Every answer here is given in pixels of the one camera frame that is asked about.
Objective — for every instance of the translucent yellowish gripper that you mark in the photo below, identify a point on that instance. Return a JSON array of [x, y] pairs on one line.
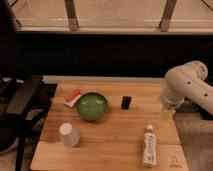
[[167, 114]]

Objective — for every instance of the white ceramic cup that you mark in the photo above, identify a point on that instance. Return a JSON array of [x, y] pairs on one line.
[[69, 135]]

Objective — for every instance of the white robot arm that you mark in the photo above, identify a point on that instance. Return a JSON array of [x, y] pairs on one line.
[[188, 81]]

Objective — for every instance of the black eraser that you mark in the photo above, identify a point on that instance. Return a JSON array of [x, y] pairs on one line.
[[126, 101]]

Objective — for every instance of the white squeeze bottle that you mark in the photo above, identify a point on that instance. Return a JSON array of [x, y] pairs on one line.
[[149, 153]]

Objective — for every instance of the green bowl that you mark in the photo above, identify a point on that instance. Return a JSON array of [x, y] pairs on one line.
[[91, 106]]

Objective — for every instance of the wooden board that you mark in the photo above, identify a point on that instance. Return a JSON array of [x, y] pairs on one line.
[[115, 142]]

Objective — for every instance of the white sponge block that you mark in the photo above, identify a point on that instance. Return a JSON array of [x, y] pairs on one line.
[[72, 103]]

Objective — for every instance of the black chair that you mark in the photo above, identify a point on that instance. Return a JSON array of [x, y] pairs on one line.
[[22, 106]]

